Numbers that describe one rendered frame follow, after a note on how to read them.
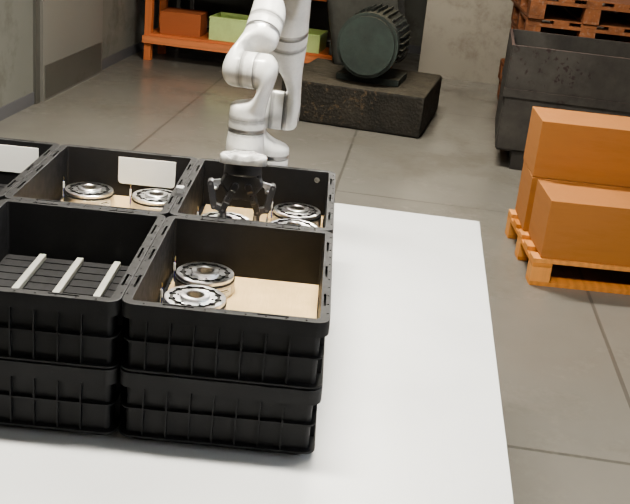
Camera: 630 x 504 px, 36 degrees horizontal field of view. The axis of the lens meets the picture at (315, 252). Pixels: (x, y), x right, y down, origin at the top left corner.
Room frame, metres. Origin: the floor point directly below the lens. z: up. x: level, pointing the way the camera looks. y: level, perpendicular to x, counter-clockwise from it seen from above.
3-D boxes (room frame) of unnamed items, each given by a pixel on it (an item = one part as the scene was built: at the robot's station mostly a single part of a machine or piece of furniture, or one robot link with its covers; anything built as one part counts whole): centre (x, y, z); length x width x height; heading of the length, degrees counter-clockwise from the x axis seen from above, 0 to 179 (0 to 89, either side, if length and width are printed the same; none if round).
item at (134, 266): (1.45, 0.42, 0.92); 0.40 x 0.30 x 0.02; 0
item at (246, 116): (1.85, 0.15, 1.12); 0.09 x 0.07 x 0.15; 79
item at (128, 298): (1.45, 0.12, 0.92); 0.40 x 0.30 x 0.02; 0
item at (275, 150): (2.27, 0.13, 0.96); 0.09 x 0.09 x 0.17; 2
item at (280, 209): (1.96, 0.05, 0.86); 0.10 x 0.10 x 0.01
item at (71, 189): (1.96, 0.49, 0.86); 0.10 x 0.10 x 0.01
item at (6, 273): (1.45, 0.42, 0.87); 0.40 x 0.30 x 0.11; 0
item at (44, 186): (1.85, 0.42, 0.87); 0.40 x 0.30 x 0.11; 0
